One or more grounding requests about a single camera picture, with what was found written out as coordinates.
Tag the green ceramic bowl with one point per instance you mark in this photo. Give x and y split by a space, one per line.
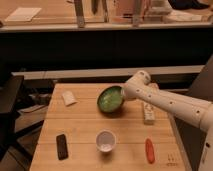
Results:
110 99

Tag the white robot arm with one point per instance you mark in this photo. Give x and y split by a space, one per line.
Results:
194 111

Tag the white folded cloth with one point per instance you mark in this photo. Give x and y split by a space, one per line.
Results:
68 98

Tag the white tube bottle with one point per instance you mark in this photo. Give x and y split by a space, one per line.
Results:
149 116

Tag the white cup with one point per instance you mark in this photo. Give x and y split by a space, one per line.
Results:
105 141

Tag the black remote control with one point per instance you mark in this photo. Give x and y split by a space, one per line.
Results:
62 149

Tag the orange carrot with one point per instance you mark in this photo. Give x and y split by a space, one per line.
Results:
149 148

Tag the black chair at left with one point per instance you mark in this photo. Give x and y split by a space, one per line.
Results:
9 94

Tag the white paper sheet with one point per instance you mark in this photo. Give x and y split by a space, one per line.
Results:
22 14

